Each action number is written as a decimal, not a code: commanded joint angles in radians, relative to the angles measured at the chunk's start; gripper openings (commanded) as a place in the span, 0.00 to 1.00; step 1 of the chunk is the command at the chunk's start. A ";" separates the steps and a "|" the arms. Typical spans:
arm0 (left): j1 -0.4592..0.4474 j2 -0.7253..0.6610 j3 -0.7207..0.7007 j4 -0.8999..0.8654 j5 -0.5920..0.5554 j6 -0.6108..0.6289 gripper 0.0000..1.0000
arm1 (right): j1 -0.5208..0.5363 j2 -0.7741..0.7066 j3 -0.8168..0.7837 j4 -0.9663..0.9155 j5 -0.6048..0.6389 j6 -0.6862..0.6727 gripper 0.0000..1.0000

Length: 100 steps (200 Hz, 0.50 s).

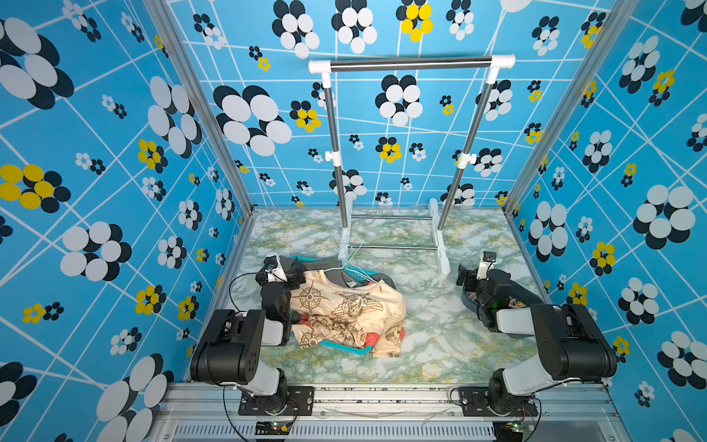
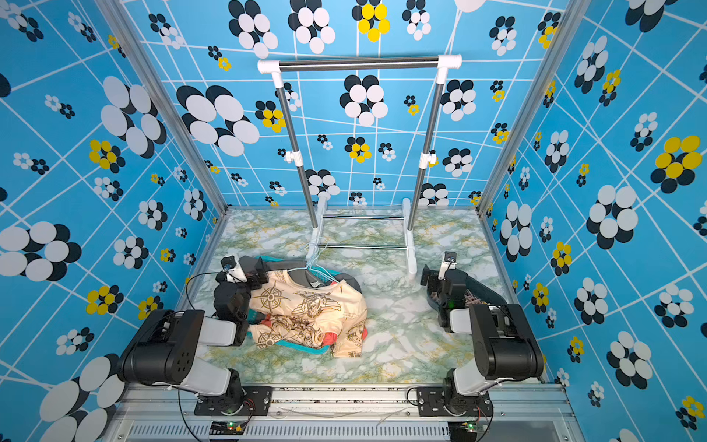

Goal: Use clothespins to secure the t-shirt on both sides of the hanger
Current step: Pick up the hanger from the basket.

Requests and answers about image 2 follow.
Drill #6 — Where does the metal clothes rack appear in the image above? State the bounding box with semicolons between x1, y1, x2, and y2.
257;53;463;276

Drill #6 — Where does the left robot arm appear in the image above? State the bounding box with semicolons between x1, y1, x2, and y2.
118;269;272;416

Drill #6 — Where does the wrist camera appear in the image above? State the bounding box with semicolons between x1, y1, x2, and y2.
220;255;247;283
438;252;458;280

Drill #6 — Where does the teal laundry basket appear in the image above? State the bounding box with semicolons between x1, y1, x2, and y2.
250;255;360;355

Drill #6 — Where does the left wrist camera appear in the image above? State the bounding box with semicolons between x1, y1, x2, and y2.
220;255;247;283

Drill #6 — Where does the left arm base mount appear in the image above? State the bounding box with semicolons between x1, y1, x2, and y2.
193;386;274;417

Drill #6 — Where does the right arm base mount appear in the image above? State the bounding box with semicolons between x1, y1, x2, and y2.
415;387;493;418

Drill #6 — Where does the mint green wire hanger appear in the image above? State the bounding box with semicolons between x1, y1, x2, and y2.
304;266;338;284

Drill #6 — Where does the beige compass print t-shirt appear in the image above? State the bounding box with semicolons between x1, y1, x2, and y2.
247;269;369;358

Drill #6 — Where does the dark grey clothespin tray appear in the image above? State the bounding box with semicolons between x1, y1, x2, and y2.
464;274;507;307

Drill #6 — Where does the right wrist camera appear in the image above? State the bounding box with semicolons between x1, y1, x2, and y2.
438;252;458;280

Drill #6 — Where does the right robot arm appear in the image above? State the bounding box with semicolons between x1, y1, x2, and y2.
420;263;543;416

